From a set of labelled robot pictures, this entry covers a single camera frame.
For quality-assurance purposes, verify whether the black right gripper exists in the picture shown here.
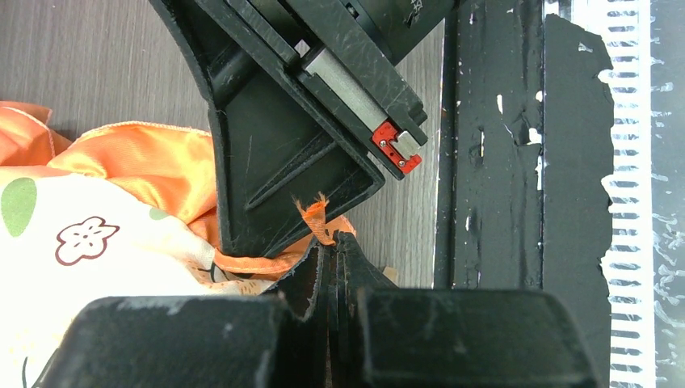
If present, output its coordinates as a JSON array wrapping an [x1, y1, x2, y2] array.
[[153, 1, 457, 258]]

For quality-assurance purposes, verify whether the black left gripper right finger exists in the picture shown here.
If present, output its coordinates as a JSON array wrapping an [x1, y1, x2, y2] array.
[[332, 231, 396, 387]]

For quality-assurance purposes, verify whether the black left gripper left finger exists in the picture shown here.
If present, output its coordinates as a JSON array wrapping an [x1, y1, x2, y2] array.
[[260, 238, 331, 387]]

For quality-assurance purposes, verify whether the orange fruit print cushion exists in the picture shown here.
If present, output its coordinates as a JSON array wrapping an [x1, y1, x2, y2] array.
[[1, 102, 351, 387]]

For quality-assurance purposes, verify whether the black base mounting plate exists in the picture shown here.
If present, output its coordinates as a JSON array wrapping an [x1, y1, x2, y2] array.
[[432, 0, 616, 388]]

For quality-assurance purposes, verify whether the slotted aluminium rail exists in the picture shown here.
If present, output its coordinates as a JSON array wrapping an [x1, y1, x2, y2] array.
[[544, 1, 684, 387]]

